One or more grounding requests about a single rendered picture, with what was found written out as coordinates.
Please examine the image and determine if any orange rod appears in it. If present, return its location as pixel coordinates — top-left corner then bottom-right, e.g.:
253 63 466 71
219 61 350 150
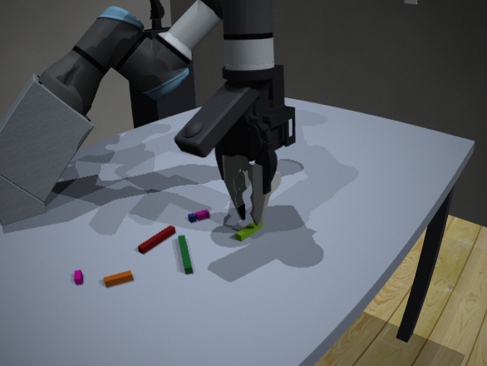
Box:
103 270 134 288

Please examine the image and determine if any magenta rod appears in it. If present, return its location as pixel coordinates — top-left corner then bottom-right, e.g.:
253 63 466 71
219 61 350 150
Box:
195 210 209 220
74 270 83 285

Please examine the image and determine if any dark red rod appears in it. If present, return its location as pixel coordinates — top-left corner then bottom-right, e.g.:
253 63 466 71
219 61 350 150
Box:
138 225 176 254

